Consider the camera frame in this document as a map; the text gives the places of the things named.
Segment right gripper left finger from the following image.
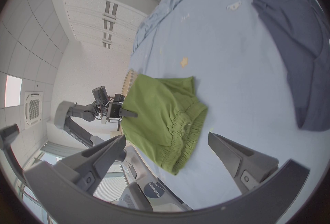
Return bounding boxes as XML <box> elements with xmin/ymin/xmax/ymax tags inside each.
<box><xmin>53</xmin><ymin>136</ymin><xmax>127</xmax><ymax>194</ymax></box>

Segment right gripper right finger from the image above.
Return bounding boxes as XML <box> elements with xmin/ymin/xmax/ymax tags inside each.
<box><xmin>208</xmin><ymin>132</ymin><xmax>279</xmax><ymax>196</ymax></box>

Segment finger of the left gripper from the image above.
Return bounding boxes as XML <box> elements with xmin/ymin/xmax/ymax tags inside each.
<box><xmin>120</xmin><ymin>108</ymin><xmax>138</xmax><ymax>118</ymax></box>

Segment green shorts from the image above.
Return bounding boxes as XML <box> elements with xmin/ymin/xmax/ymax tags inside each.
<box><xmin>121</xmin><ymin>74</ymin><xmax>208</xmax><ymax>176</ymax></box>

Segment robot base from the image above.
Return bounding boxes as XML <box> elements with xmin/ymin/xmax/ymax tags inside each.
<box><xmin>109</xmin><ymin>146</ymin><xmax>194</xmax><ymax>214</ymax></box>

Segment round woven basket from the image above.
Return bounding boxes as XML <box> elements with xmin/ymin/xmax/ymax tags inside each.
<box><xmin>121</xmin><ymin>68</ymin><xmax>140</xmax><ymax>98</ymax></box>

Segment dark blue garment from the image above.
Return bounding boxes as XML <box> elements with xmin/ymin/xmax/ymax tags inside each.
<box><xmin>237</xmin><ymin>0</ymin><xmax>330</xmax><ymax>132</ymax></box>

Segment ceiling air conditioner unit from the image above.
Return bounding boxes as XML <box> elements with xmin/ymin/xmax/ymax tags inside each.
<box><xmin>24</xmin><ymin>91</ymin><xmax>44</xmax><ymax>126</ymax></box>

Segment white wardrobe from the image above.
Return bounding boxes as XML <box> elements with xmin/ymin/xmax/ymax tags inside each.
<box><xmin>61</xmin><ymin>0</ymin><xmax>147</xmax><ymax>49</ymax></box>

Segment square ceiling light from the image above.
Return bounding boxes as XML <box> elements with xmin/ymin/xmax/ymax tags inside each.
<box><xmin>5</xmin><ymin>74</ymin><xmax>23</xmax><ymax>108</ymax></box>

